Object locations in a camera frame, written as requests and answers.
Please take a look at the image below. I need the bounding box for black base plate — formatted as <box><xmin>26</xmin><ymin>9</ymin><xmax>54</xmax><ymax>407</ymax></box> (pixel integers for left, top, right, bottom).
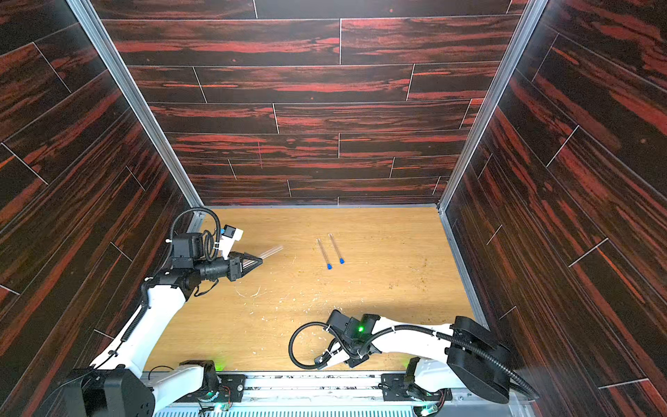
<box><xmin>378</xmin><ymin>373</ymin><xmax>453</xmax><ymax>402</ymax></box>
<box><xmin>176</xmin><ymin>374</ymin><xmax>247</xmax><ymax>404</ymax></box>

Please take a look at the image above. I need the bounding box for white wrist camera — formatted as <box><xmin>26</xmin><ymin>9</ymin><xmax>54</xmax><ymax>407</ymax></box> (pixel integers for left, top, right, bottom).
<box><xmin>217</xmin><ymin>225</ymin><xmax>243</xmax><ymax>260</ymax></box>
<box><xmin>314</xmin><ymin>349</ymin><xmax>350</xmax><ymax>369</ymax></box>

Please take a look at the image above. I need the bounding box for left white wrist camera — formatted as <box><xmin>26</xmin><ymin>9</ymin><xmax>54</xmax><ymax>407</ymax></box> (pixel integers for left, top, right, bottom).
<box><xmin>217</xmin><ymin>225</ymin><xmax>243</xmax><ymax>260</ymax></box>

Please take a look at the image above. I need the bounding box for clear glass test tube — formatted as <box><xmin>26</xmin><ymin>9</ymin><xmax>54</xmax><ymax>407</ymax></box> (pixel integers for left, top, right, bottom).
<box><xmin>328</xmin><ymin>233</ymin><xmax>344</xmax><ymax>259</ymax></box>

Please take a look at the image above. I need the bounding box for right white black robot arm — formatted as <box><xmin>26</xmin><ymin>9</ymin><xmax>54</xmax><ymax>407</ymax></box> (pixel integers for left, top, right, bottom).
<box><xmin>314</xmin><ymin>310</ymin><xmax>511</xmax><ymax>404</ymax></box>

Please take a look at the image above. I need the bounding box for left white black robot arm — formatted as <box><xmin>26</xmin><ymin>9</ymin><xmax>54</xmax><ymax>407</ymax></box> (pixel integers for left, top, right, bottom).
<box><xmin>60</xmin><ymin>227</ymin><xmax>263</xmax><ymax>416</ymax></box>

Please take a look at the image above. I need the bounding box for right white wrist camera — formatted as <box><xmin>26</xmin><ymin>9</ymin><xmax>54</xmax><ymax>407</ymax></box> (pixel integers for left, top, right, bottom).
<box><xmin>314</xmin><ymin>349</ymin><xmax>350</xmax><ymax>369</ymax></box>

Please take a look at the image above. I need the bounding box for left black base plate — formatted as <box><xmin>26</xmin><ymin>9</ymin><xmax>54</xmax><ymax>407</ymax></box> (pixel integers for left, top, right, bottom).
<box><xmin>176</xmin><ymin>374</ymin><xmax>247</xmax><ymax>404</ymax></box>

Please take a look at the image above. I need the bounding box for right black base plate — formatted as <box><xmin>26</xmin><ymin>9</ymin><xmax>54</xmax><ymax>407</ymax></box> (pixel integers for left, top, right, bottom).
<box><xmin>378</xmin><ymin>373</ymin><xmax>453</xmax><ymax>402</ymax></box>

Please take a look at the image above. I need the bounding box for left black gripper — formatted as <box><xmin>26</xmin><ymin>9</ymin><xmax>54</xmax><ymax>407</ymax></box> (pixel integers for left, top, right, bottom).
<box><xmin>193</xmin><ymin>251</ymin><xmax>262</xmax><ymax>283</ymax></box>

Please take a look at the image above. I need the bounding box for aluminium front rail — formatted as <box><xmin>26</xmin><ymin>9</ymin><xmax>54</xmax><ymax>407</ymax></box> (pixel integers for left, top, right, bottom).
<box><xmin>155</xmin><ymin>371</ymin><xmax>534</xmax><ymax>416</ymax></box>

